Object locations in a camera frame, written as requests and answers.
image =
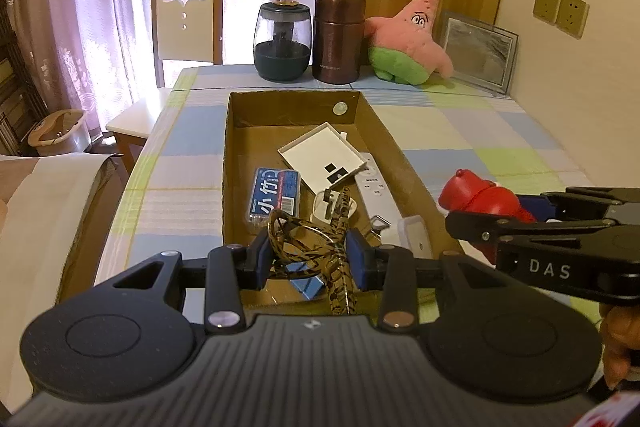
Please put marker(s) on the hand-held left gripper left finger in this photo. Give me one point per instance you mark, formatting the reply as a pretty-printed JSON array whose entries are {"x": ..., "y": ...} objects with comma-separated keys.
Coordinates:
[{"x": 260, "y": 259}]

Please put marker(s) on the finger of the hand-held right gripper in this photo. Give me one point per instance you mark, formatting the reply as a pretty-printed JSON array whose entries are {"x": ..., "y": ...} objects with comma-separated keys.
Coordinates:
[
  {"x": 590, "y": 204},
  {"x": 475, "y": 227}
]

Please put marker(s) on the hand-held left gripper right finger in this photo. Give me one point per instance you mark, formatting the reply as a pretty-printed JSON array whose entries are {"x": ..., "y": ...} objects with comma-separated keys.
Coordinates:
[{"x": 357, "y": 259}]

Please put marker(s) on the red toy figure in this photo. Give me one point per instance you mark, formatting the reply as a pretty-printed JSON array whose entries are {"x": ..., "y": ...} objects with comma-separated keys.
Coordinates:
[{"x": 475, "y": 202}]

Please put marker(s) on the white square night light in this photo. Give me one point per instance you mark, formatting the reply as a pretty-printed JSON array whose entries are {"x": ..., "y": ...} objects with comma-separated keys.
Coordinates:
[{"x": 412, "y": 234}]

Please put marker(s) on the blue dental floss box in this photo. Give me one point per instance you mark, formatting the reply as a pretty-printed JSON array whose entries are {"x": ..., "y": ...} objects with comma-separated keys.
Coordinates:
[{"x": 272, "y": 197}]

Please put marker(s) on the white plug adapter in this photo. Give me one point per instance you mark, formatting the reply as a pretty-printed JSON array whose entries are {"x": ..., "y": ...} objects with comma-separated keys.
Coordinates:
[{"x": 320, "y": 207}]

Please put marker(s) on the white remote control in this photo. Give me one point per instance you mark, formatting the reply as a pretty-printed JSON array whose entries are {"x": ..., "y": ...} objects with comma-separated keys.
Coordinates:
[{"x": 375, "y": 192}]

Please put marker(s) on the brown cardboard box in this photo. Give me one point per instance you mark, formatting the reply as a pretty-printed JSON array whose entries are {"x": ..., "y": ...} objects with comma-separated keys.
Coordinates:
[{"x": 265, "y": 147}]

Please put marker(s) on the white square tray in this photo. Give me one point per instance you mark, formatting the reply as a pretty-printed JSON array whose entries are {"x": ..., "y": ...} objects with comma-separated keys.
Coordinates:
[{"x": 320, "y": 152}]

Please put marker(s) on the person's right hand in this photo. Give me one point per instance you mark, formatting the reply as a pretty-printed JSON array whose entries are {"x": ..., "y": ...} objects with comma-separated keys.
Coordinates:
[{"x": 620, "y": 342}]

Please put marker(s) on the red white printed cloth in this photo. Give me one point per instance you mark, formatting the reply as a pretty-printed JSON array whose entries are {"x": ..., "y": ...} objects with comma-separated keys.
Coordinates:
[{"x": 615, "y": 412}]

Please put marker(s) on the pink starfish plush toy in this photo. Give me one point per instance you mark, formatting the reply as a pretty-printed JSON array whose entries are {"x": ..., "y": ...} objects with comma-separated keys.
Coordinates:
[{"x": 405, "y": 37}]

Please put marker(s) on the dark glass jar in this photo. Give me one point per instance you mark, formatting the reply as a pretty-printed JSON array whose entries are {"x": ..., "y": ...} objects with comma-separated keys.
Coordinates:
[{"x": 280, "y": 57}]

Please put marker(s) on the brown metal canister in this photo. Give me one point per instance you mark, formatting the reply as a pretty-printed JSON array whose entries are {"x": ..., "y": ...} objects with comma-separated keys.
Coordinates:
[{"x": 340, "y": 42}]

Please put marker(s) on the white bed sheet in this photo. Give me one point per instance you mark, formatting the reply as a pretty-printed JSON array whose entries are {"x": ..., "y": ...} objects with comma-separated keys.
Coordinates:
[{"x": 40, "y": 217}]

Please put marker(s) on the white wooden chair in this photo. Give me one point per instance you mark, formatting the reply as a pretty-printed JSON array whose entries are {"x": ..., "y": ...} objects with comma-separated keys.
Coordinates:
[{"x": 190, "y": 37}]

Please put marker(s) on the wicker basket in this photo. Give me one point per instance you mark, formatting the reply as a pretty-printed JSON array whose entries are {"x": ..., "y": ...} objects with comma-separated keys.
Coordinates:
[{"x": 55, "y": 142}]

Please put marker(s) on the pink lace curtain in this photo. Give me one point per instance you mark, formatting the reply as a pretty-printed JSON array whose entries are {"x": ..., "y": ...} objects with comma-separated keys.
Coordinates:
[{"x": 75, "y": 7}]

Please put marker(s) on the grey picture frame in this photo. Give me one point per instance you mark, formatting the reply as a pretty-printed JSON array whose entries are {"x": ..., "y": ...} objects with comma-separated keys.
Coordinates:
[{"x": 480, "y": 52}]

